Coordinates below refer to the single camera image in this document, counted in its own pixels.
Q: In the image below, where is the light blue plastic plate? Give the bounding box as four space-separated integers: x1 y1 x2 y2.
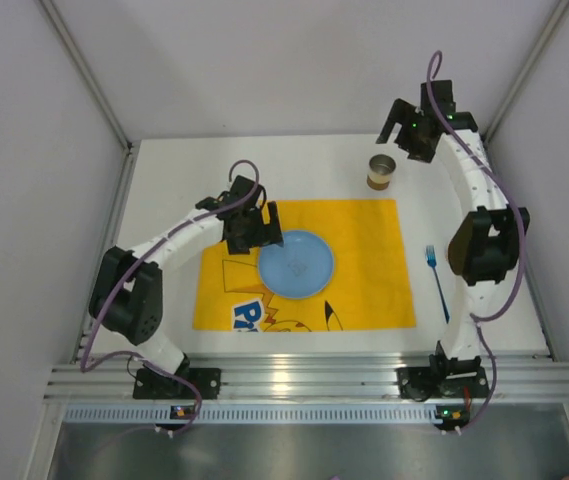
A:
257 230 335 300

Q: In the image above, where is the steel cup with brown base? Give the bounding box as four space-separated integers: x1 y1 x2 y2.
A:
367 154 396 191

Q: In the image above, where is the yellow printed cloth mat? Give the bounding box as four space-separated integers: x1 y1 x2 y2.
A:
193 199 416 333

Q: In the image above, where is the blue metal fork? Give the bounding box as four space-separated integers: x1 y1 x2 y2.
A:
425 245 450 323

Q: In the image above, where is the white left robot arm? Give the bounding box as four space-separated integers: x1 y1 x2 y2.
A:
80 175 283 380

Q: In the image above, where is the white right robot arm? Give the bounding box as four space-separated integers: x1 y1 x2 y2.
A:
377 80 530 402

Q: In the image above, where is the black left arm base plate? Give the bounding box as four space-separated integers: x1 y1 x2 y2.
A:
132 367 222 400

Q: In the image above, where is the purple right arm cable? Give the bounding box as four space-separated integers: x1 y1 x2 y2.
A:
426 49 528 431

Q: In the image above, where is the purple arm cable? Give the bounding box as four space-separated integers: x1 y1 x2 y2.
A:
79 159 268 436
426 49 528 431

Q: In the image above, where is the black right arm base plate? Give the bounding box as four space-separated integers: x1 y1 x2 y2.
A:
396 367 489 402

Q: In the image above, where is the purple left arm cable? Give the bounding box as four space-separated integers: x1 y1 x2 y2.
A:
79 159 268 436

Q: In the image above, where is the perforated metal cable tray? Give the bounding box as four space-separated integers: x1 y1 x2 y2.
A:
63 403 470 426

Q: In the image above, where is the aluminium table edge rail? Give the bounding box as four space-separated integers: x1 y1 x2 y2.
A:
44 354 569 404

